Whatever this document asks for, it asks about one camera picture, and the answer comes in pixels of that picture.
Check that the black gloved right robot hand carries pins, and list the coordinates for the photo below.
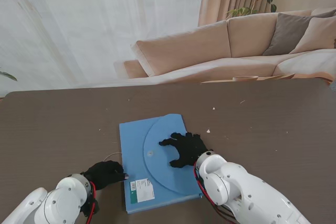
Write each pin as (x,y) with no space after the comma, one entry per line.
(189,150)

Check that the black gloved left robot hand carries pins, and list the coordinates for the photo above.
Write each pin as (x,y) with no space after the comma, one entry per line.
(105,174)

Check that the blue file folder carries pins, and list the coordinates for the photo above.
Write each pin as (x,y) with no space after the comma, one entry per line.
(147,161)

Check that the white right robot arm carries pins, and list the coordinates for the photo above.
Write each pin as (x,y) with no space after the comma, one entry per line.
(244,192)

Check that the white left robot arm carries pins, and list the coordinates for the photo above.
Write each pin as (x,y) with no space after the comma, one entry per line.
(52,203)

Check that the round wooden tray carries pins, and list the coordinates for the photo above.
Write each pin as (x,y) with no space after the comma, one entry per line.
(245,78)

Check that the beige sofa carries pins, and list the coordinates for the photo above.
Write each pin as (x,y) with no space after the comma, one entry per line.
(183,48)

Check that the wooden coffee table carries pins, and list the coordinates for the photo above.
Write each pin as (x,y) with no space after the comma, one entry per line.
(273,77)

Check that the small green plant leaves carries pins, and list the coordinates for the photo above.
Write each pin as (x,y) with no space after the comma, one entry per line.
(9,75)

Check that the white sheer curtain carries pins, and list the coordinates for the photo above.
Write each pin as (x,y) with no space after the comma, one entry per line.
(105,24)

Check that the grey cushion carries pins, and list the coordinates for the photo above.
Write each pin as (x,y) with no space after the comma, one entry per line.
(286,35)

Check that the beige cushion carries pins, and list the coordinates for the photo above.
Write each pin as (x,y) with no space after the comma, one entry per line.
(317,35)

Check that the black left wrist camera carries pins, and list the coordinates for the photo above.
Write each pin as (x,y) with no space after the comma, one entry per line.
(92,207)

